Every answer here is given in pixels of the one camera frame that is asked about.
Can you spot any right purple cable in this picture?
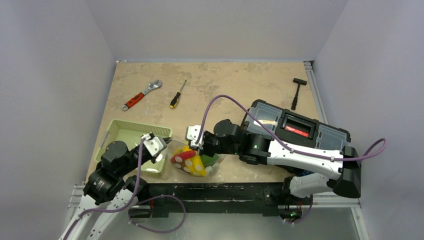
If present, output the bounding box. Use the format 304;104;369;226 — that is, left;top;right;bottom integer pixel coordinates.
195;94;388;163

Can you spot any green plastic basket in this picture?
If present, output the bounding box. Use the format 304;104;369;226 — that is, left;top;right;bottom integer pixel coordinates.
94;119;173;175

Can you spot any red chili pepper toy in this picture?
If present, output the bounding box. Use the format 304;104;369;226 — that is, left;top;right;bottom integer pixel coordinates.
170;150;197;164

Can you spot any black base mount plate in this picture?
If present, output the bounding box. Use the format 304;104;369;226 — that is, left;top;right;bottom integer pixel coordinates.
129;182;309;221

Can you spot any yellow banana toy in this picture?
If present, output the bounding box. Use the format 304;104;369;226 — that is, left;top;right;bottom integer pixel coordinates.
182;155;213;177

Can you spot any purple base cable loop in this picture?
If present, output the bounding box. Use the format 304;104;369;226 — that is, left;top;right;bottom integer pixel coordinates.
127;194;187;234

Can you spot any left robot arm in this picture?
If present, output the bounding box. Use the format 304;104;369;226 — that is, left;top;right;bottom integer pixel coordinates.
60;133;171;240

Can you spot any clear zip top bag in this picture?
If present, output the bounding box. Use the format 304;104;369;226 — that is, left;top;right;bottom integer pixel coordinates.
167;138;227;178

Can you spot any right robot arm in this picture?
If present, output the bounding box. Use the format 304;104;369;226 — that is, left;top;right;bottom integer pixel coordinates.
190;119;361;204

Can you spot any red handled adjustable wrench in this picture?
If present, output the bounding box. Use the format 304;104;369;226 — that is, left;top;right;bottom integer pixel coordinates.
121;79;163;111

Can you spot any black hammer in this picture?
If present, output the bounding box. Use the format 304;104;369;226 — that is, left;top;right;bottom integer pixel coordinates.
290;78;308;110

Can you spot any yellow black screwdriver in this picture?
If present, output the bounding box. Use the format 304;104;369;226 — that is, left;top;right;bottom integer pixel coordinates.
169;80;187;109

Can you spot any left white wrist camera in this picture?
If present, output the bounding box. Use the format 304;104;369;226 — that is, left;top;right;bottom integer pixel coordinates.
141;133;167;162

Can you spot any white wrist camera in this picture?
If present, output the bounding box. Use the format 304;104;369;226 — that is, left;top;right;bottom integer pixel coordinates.
141;133;167;162
185;125;204;151

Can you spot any black tool box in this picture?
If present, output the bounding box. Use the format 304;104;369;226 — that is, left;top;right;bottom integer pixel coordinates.
238;99;352;176

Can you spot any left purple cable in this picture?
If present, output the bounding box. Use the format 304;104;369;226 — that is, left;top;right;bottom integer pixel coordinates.
62;137;147;240

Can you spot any green bell pepper toy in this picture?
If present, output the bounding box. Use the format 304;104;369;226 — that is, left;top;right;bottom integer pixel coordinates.
200;154;222;168

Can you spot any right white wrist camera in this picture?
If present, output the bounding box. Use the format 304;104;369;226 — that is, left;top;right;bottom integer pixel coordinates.
185;125;204;151

